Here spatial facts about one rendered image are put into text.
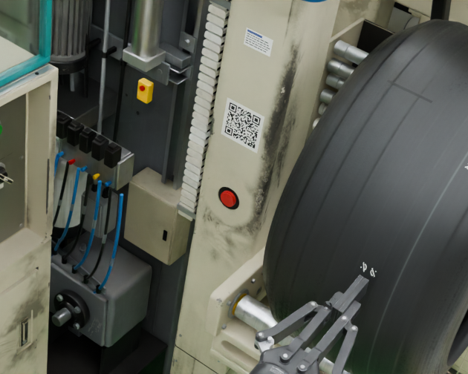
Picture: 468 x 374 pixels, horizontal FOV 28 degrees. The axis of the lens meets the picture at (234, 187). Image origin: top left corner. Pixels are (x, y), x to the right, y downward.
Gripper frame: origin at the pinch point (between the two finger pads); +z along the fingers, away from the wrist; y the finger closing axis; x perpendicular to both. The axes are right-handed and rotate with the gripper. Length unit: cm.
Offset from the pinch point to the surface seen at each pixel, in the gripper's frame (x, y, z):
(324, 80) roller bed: 23, 39, 63
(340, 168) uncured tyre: -9.9, 9.9, 11.1
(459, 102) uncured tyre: -17.8, 0.8, 25.0
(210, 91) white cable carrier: 3.1, 41.9, 25.3
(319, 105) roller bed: 29, 39, 63
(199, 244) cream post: 35, 38, 20
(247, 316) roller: 35.2, 21.9, 12.0
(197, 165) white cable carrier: 19, 42, 23
